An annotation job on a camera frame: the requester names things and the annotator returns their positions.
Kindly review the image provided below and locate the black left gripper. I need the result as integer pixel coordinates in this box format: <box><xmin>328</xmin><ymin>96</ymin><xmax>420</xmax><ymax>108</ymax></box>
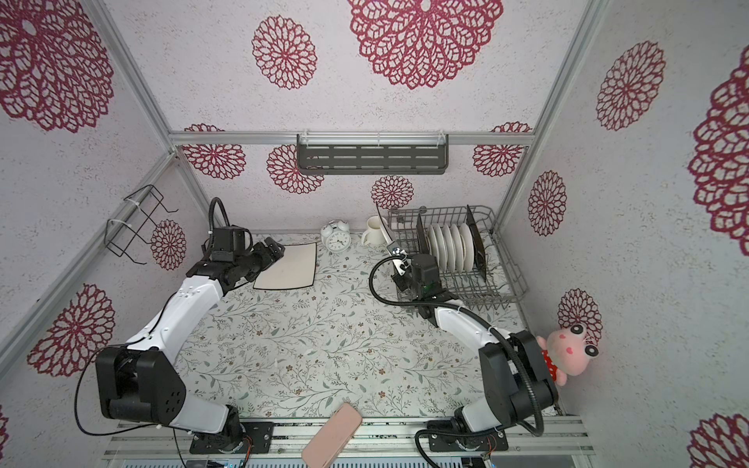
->
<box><xmin>236</xmin><ymin>236</ymin><xmax>285</xmax><ymax>283</ymax></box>

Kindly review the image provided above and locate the white square plate black rim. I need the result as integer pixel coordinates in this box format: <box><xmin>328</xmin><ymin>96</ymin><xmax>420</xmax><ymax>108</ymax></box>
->
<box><xmin>253</xmin><ymin>243</ymin><xmax>317</xmax><ymax>291</ymax></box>

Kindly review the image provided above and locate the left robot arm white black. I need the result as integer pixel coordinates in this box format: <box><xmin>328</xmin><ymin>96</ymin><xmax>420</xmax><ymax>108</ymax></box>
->
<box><xmin>95</xmin><ymin>238</ymin><xmax>286</xmax><ymax>452</ymax></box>

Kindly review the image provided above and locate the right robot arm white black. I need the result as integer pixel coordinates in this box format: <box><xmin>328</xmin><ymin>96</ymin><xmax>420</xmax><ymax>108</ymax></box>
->
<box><xmin>369</xmin><ymin>247</ymin><xmax>558</xmax><ymax>440</ymax></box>

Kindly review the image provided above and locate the white ceramic mug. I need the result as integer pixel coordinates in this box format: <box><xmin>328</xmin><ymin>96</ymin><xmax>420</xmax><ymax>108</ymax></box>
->
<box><xmin>361</xmin><ymin>216</ymin><xmax>386</xmax><ymax>247</ymax></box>

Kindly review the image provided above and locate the white round plate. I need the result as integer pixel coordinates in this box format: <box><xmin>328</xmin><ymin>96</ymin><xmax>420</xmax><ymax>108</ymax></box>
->
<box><xmin>433</xmin><ymin>225</ymin><xmax>449</xmax><ymax>272</ymax></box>
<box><xmin>442</xmin><ymin>225</ymin><xmax>456</xmax><ymax>273</ymax></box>
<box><xmin>427</xmin><ymin>224</ymin><xmax>444</xmax><ymax>271</ymax></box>
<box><xmin>460</xmin><ymin>223</ymin><xmax>475</xmax><ymax>272</ymax></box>
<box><xmin>451</xmin><ymin>225</ymin><xmax>465</xmax><ymax>272</ymax></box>

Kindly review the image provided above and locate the white twin bell alarm clock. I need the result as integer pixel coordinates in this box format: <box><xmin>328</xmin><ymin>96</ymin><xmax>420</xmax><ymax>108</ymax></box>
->
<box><xmin>320</xmin><ymin>220</ymin><xmax>352</xmax><ymax>254</ymax></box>

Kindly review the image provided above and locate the black square plate glossy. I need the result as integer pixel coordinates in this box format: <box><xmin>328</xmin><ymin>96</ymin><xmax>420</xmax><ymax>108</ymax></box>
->
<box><xmin>466</xmin><ymin>205</ymin><xmax>487</xmax><ymax>281</ymax></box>

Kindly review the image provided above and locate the pink phone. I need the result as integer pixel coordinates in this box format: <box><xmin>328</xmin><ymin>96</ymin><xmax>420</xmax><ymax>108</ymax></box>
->
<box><xmin>302</xmin><ymin>403</ymin><xmax>363</xmax><ymax>468</ymax></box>

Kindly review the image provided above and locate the pink pig plush toy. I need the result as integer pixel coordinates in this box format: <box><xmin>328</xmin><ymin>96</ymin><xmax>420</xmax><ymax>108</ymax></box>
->
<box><xmin>536</xmin><ymin>323</ymin><xmax>600</xmax><ymax>386</ymax></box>

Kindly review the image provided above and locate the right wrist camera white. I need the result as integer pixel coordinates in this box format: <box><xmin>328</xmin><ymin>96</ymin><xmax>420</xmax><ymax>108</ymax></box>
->
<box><xmin>390</xmin><ymin>253</ymin><xmax>411</xmax><ymax>276</ymax></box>

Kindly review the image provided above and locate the grey wall shelf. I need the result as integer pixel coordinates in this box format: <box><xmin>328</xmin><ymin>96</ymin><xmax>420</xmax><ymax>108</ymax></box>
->
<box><xmin>296</xmin><ymin>134</ymin><xmax>450</xmax><ymax>176</ymax></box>

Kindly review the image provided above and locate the grey wire dish rack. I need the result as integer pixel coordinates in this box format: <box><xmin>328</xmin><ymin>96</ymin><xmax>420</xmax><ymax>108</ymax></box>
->
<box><xmin>384</xmin><ymin>205</ymin><xmax>529</xmax><ymax>309</ymax></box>

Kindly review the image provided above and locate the black wire wall holder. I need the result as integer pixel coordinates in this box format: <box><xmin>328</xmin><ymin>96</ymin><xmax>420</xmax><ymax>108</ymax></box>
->
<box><xmin>103</xmin><ymin>184</ymin><xmax>179</xmax><ymax>265</ymax></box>

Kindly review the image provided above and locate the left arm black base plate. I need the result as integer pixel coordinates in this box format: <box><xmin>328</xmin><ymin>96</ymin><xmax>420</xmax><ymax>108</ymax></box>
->
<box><xmin>189</xmin><ymin>421</ymin><xmax>275</xmax><ymax>456</ymax></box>

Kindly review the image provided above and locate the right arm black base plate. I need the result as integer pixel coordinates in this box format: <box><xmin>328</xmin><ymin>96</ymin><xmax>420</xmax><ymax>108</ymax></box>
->
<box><xmin>426</xmin><ymin>418</ymin><xmax>509</xmax><ymax>452</ymax></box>

